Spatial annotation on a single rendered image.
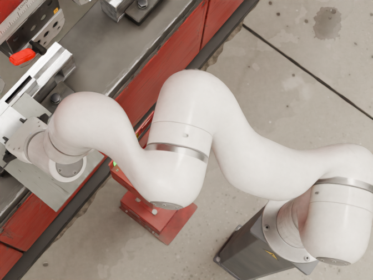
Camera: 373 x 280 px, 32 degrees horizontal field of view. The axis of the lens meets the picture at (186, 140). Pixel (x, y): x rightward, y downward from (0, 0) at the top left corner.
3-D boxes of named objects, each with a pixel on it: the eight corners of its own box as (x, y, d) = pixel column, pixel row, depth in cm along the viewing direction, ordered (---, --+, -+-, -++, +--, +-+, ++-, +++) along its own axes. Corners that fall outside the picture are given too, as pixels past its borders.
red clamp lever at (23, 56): (19, 62, 131) (48, 48, 139) (4, 50, 132) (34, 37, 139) (16, 69, 132) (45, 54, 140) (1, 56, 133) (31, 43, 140)
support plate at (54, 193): (56, 212, 157) (55, 211, 156) (-24, 146, 160) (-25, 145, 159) (104, 156, 161) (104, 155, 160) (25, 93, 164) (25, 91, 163)
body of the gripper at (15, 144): (46, 119, 144) (29, 111, 153) (15, 154, 141) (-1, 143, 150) (68, 140, 148) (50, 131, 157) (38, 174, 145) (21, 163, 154)
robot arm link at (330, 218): (349, 191, 142) (387, 169, 119) (337, 276, 137) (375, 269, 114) (295, 180, 142) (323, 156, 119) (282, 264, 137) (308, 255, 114)
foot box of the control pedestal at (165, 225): (167, 246, 254) (168, 243, 242) (119, 208, 257) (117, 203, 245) (198, 206, 259) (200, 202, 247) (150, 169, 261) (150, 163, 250)
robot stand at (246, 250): (275, 251, 256) (349, 217, 159) (248, 288, 251) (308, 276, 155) (238, 224, 258) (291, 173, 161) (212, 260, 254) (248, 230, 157)
